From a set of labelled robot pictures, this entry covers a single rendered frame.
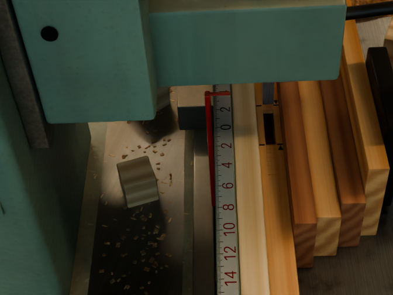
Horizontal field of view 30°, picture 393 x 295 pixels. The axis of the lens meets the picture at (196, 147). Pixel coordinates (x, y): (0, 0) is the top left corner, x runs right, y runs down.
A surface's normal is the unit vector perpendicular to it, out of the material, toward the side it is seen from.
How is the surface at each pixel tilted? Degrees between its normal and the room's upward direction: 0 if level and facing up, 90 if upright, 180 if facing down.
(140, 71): 90
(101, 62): 90
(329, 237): 90
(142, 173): 0
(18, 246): 90
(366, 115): 0
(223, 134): 0
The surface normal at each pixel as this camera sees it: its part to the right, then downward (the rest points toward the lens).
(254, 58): 0.00, 0.73
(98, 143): -0.06, -0.68
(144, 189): 0.30, 0.69
